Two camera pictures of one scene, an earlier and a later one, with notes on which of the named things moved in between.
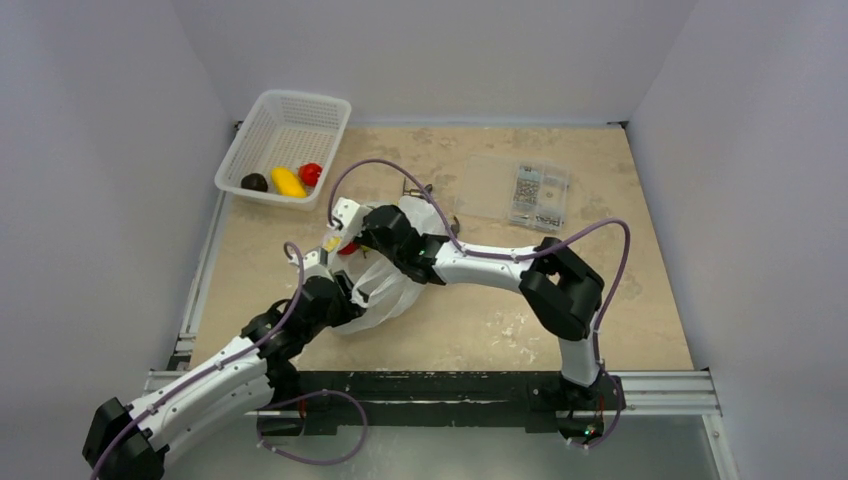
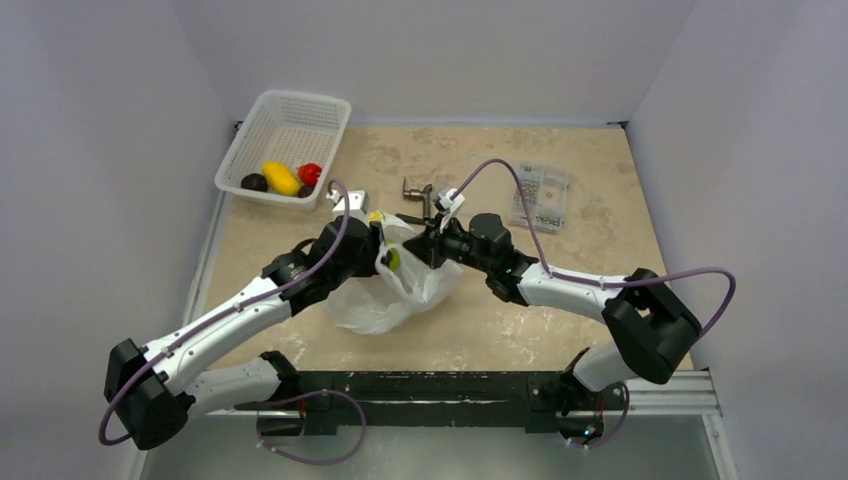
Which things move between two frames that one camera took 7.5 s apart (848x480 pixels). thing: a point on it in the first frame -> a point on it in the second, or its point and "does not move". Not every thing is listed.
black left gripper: [348, 309] -> [372, 245]
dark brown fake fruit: [255, 181] does not move
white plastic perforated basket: [289, 129] does not move
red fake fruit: [309, 173] does not move
